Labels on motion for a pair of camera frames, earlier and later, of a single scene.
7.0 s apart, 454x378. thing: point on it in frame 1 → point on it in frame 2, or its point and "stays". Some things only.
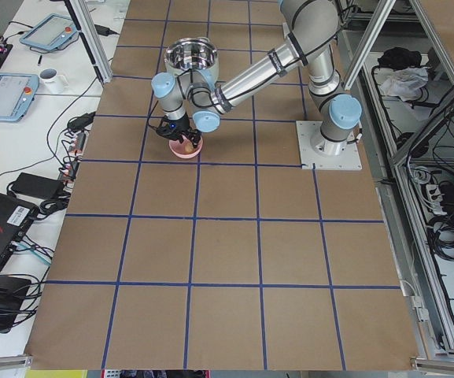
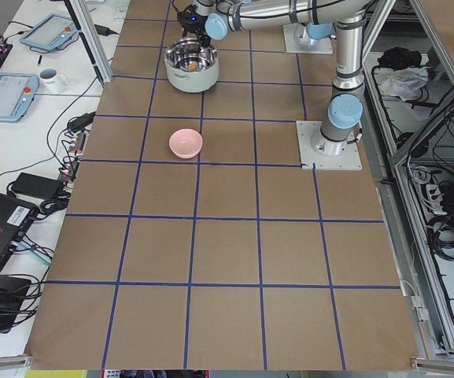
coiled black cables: x=446 y=234 stays
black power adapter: x=37 y=186 stays
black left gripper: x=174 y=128 → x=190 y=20
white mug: x=52 y=82 stays
